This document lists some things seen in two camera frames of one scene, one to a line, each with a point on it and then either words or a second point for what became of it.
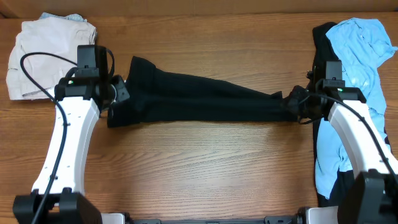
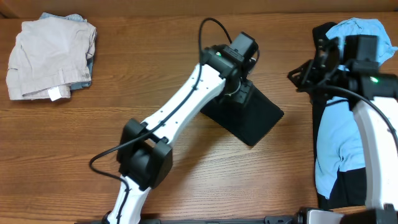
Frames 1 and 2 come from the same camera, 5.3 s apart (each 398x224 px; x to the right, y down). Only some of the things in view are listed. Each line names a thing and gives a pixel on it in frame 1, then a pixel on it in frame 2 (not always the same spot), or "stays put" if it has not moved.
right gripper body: [309, 110] to [312, 75]
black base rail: [270, 219] stays put
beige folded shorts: [56, 36] stays put
